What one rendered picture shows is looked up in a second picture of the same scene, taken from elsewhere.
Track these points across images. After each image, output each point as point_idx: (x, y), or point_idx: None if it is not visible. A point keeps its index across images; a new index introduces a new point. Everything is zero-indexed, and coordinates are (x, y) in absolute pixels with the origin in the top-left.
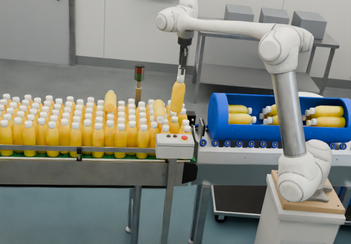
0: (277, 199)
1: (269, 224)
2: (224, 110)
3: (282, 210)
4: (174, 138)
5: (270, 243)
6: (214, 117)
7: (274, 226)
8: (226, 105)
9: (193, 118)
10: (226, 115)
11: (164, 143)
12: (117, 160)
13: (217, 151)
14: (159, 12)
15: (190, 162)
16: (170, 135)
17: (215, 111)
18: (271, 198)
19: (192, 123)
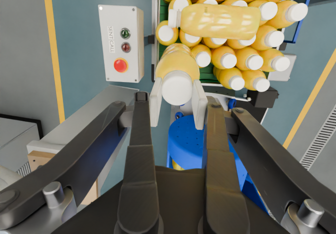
0: (49, 151)
1: (76, 130)
2: (178, 158)
3: (31, 149)
4: (120, 46)
5: (65, 123)
6: (193, 134)
7: (55, 134)
8: (185, 167)
9: (252, 101)
10: (173, 156)
11: (99, 20)
12: None
13: (174, 114)
14: None
15: (153, 73)
16: (123, 36)
17: (190, 142)
18: (63, 146)
19: (248, 97)
